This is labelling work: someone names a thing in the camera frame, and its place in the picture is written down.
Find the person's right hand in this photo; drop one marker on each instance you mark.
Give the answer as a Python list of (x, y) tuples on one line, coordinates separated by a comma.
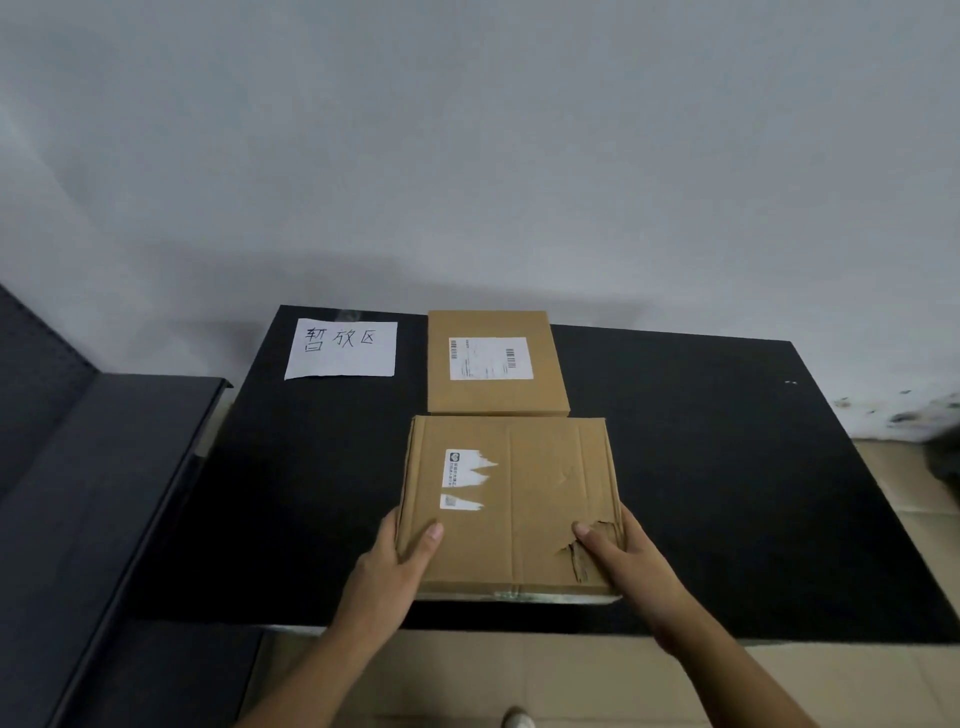
[(637, 574)]

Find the person's left hand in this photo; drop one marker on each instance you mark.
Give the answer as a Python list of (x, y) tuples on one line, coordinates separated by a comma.
[(379, 574)]

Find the person's left thumb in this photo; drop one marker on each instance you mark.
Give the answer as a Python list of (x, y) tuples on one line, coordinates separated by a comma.
[(426, 545)]

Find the person's right thumb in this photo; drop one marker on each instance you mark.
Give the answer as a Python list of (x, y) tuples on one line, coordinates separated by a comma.
[(595, 545)]

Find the torn cardboard box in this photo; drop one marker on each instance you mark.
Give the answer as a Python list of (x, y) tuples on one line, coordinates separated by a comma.
[(517, 502)]

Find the person's left forearm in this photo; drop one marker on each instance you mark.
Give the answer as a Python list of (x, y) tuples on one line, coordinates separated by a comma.
[(315, 679)]

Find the person's right forearm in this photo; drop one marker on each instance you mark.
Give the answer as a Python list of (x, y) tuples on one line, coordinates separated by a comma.
[(724, 675)]

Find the black table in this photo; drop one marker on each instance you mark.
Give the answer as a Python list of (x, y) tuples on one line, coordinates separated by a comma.
[(712, 487)]

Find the person's shoe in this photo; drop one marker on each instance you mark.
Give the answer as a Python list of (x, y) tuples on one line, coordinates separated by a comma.
[(517, 718)]

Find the cardboard box with shipping label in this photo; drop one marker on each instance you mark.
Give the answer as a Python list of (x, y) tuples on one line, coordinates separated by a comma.
[(496, 364)]

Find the white paper sign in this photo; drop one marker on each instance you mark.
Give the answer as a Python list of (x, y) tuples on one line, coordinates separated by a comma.
[(341, 349)]

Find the dark metal shelf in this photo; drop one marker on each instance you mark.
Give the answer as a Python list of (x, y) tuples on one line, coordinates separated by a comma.
[(90, 525)]

